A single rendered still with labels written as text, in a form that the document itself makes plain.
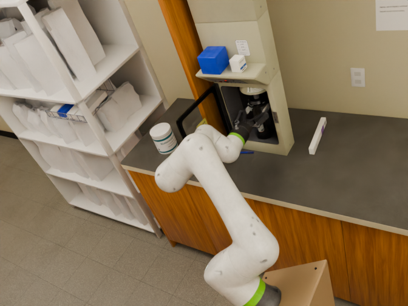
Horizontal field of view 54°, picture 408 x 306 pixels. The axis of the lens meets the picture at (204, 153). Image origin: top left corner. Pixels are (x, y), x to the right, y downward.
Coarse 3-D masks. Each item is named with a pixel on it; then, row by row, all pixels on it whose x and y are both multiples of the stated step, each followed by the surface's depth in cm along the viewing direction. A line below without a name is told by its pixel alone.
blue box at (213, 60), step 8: (208, 48) 185; (216, 48) 183; (224, 48) 181; (200, 56) 181; (208, 56) 179; (216, 56) 177; (224, 56) 182; (200, 64) 183; (208, 64) 181; (216, 64) 178; (224, 64) 183; (208, 72) 184; (216, 72) 182
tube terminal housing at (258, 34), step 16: (208, 32) 182; (224, 32) 178; (240, 32) 173; (256, 32) 169; (272, 32) 178; (256, 48) 175; (272, 48) 180; (272, 64) 183; (272, 80) 185; (272, 96) 189; (272, 112) 197; (288, 128) 210; (256, 144) 220; (272, 144) 213; (288, 144) 213
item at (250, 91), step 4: (240, 88) 202; (244, 88) 199; (248, 88) 197; (252, 88) 196; (256, 88) 195; (260, 88) 195; (244, 92) 200; (248, 92) 198; (252, 92) 197; (256, 92) 196; (260, 92) 196
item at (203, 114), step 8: (208, 88) 200; (200, 96) 196; (208, 96) 200; (192, 104) 193; (200, 104) 197; (208, 104) 202; (216, 104) 206; (184, 112) 190; (192, 112) 194; (200, 112) 198; (208, 112) 203; (216, 112) 208; (184, 120) 191; (192, 120) 195; (200, 120) 200; (208, 120) 205; (216, 120) 210; (184, 128) 192; (192, 128) 197; (216, 128) 211; (224, 128) 216
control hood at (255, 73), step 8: (248, 64) 181; (256, 64) 179; (264, 64) 177; (200, 72) 189; (224, 72) 182; (232, 72) 180; (248, 72) 176; (256, 72) 174; (264, 72) 177; (208, 80) 196; (240, 80) 180; (248, 80) 177; (256, 80) 174; (264, 80) 179
